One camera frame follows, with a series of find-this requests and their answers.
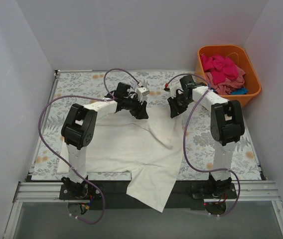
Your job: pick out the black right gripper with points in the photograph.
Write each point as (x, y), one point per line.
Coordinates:
(176, 105)

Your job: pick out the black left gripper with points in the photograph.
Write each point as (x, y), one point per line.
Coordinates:
(136, 109)

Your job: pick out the white t shirt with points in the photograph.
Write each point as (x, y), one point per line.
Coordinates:
(150, 149)

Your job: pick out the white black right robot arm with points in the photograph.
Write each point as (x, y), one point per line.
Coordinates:
(226, 127)

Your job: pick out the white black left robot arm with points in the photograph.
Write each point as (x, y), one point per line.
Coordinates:
(79, 126)

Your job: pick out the floral patterned table mat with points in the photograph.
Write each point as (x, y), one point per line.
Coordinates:
(88, 87)

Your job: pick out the salmon pink crumpled shirt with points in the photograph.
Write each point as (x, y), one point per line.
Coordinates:
(228, 86)

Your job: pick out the magenta crumpled shirt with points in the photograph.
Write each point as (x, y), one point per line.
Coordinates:
(220, 68)

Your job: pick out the blue crumpled shirt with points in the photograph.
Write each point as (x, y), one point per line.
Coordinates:
(240, 91)

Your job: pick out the orange plastic laundry basket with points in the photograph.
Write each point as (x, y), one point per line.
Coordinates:
(240, 58)

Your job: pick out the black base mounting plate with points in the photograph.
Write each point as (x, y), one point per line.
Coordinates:
(185, 194)

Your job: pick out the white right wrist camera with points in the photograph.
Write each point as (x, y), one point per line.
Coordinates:
(172, 90)

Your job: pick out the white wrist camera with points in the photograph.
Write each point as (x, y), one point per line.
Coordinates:
(172, 90)
(141, 93)

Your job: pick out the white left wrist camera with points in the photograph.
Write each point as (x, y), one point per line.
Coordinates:
(141, 93)

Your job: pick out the aluminium front frame rail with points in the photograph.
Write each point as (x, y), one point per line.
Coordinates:
(58, 191)

